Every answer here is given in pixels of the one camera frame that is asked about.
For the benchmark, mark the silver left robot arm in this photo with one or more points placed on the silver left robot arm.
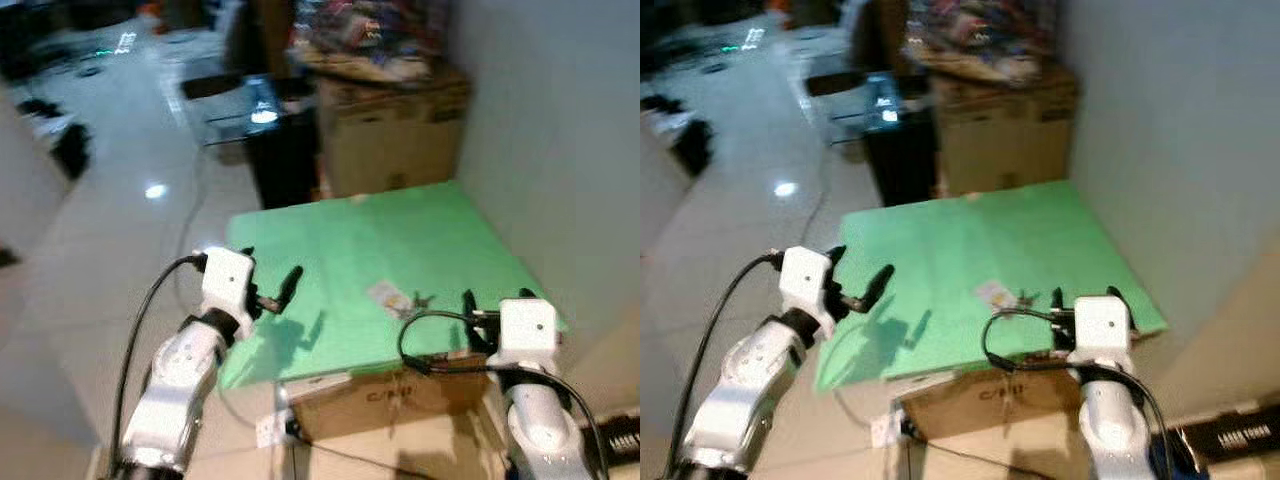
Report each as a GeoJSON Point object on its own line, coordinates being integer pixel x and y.
{"type": "Point", "coordinates": [745, 385]}
{"type": "Point", "coordinates": [175, 390]}

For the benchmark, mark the cardboard box printed C/NO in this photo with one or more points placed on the cardboard box printed C/NO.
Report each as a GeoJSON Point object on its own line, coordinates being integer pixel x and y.
{"type": "Point", "coordinates": [985, 400]}
{"type": "Point", "coordinates": [380, 400]}

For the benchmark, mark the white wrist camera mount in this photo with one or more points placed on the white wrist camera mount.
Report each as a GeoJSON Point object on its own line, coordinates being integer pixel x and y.
{"type": "Point", "coordinates": [527, 330]}
{"type": "Point", "coordinates": [805, 280]}
{"type": "Point", "coordinates": [228, 280]}
{"type": "Point", "coordinates": [1100, 325]}

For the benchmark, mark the plain green board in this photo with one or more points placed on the plain green board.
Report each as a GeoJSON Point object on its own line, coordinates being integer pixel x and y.
{"type": "Point", "coordinates": [980, 240]}
{"type": "Point", "coordinates": [380, 240]}

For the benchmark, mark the large cardboard box fragile print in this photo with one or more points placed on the large cardboard box fragile print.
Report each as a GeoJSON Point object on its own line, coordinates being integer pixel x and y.
{"type": "Point", "coordinates": [390, 140]}
{"type": "Point", "coordinates": [1005, 140]}

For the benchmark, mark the white power strip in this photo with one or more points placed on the white power strip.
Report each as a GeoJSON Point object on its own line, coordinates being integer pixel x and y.
{"type": "Point", "coordinates": [273, 428]}
{"type": "Point", "coordinates": [888, 431]}

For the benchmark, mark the plastic bag of goods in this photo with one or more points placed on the plastic bag of goods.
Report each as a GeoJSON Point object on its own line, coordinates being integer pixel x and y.
{"type": "Point", "coordinates": [985, 40]}
{"type": "Point", "coordinates": [370, 40]}

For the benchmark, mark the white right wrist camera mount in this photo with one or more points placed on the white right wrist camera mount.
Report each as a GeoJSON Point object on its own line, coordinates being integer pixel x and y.
{"type": "Point", "coordinates": [527, 330]}
{"type": "Point", "coordinates": [1100, 325]}

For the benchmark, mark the black cabinet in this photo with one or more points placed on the black cabinet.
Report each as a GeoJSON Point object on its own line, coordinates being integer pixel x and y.
{"type": "Point", "coordinates": [900, 160]}
{"type": "Point", "coordinates": [285, 160]}

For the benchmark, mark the white paper tag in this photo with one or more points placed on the white paper tag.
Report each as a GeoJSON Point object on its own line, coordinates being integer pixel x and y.
{"type": "Point", "coordinates": [385, 295]}
{"type": "Point", "coordinates": [994, 294]}

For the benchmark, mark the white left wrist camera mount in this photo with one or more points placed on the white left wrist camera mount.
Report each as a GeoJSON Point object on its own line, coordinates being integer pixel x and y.
{"type": "Point", "coordinates": [228, 280]}
{"type": "Point", "coordinates": [805, 280]}

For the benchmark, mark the black printed box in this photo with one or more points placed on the black printed box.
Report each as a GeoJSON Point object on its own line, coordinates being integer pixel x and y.
{"type": "Point", "coordinates": [1225, 442]}
{"type": "Point", "coordinates": [615, 440]}

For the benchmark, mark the black bag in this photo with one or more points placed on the black bag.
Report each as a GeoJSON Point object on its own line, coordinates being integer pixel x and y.
{"type": "Point", "coordinates": [70, 150]}
{"type": "Point", "coordinates": [693, 148]}

